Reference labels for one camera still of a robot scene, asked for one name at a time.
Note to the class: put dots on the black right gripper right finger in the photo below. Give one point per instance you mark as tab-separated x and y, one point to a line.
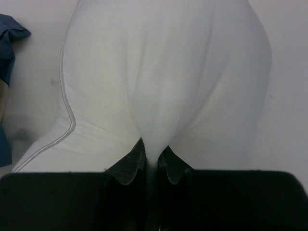
228	200

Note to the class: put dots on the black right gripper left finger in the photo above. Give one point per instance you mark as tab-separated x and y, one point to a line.
113	200

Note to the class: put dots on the white pillow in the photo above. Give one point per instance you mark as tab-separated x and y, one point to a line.
189	74

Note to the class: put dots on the blue cartoon print pillowcase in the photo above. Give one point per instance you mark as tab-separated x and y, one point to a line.
10	31

